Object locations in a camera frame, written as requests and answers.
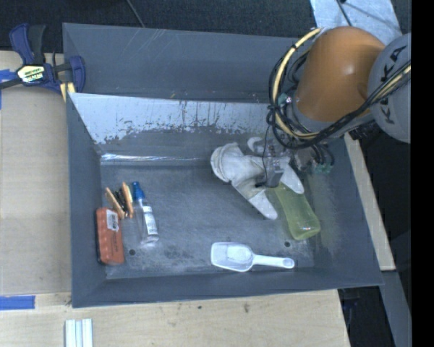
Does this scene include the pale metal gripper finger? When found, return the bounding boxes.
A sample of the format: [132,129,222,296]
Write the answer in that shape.
[247,137,280,155]
[265,155,287,189]

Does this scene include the yellow-green plastic bottle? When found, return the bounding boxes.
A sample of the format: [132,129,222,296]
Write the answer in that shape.
[273,182,322,241]

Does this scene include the white plastic scoop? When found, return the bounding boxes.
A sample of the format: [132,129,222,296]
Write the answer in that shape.
[210,241,297,273]

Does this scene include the grey metal bin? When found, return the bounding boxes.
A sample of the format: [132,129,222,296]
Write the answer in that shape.
[61,22,385,309]

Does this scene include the clear spray bottle blue cap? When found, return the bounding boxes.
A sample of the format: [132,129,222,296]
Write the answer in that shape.
[130,181,161,247]

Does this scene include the orange flat block white label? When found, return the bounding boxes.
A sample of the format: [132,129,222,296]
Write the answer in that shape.
[95,207,126,266]

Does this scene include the pale wood board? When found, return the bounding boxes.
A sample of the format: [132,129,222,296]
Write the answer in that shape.
[0,51,74,296]

